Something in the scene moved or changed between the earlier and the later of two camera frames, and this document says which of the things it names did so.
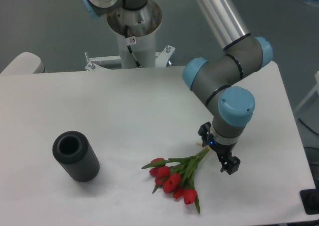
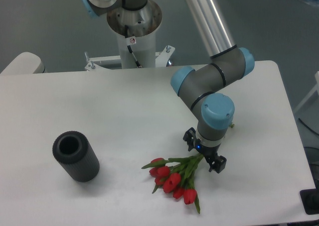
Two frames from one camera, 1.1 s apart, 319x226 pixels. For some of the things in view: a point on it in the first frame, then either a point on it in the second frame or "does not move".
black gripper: x=222 y=150 to x=217 y=163
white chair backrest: x=25 y=63 does not move
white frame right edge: x=316 y=76 does not move
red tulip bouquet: x=174 y=175 does not move
